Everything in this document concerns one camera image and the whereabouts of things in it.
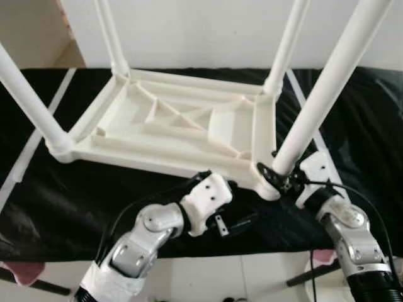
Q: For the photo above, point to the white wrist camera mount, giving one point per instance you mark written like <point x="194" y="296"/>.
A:
<point x="206" y="198"/>
<point x="315" y="173"/>

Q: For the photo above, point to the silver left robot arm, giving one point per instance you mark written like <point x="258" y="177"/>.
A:
<point x="141" y="239"/>

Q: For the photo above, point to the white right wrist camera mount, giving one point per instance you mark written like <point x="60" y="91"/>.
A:
<point x="315" y="173"/>

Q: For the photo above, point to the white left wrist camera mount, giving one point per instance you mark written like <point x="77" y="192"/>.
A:
<point x="206" y="198"/>

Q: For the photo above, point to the white plastic table leg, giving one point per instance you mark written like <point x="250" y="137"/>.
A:
<point x="330" y="82"/>
<point x="112" y="38"/>
<point x="28" y="100"/>
<point x="286" y="47"/>

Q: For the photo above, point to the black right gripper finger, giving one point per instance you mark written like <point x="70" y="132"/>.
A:
<point x="269" y="173"/>

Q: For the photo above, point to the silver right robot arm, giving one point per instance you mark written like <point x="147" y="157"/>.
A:
<point x="356" y="245"/>

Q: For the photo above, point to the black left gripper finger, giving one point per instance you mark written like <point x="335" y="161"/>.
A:
<point x="244" y="221"/>
<point x="232" y="184"/>

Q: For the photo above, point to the white plastic table top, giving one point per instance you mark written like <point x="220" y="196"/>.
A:
<point x="157" y="132"/>

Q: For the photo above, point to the pink table cover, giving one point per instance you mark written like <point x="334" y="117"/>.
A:
<point x="22" y="272"/>

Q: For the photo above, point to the black metal table leg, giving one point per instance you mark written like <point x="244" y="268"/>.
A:
<point x="44" y="286"/>

